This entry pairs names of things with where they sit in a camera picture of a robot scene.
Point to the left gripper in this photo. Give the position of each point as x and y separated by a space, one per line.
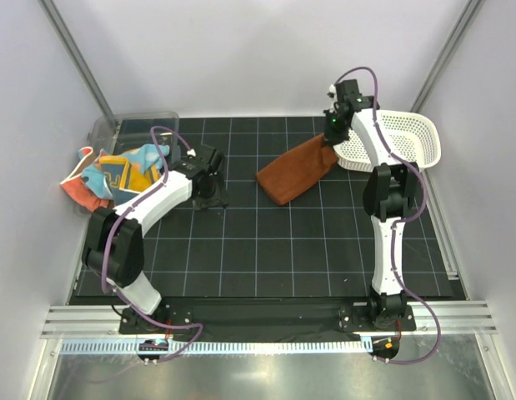
218 199

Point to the brown towel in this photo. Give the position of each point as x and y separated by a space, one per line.
298 170

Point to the aluminium rail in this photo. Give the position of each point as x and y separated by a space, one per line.
455 317

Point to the blue and orange towel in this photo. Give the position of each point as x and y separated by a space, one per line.
120 178

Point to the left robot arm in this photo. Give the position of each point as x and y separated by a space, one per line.
114 245

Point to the white slotted cable duct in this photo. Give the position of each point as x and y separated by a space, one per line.
157 347

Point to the black grid mat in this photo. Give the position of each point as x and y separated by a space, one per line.
320 245

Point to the white perforated basket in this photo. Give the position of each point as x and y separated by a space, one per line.
407 141

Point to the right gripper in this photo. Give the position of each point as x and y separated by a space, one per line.
332 138

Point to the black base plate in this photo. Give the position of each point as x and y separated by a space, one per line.
252 317

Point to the clear plastic bin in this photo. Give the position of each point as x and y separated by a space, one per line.
129 132

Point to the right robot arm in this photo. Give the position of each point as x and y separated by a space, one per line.
387 197

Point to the salmon pink towel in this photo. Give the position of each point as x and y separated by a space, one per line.
82 195

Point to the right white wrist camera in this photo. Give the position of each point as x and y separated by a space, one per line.
332 94

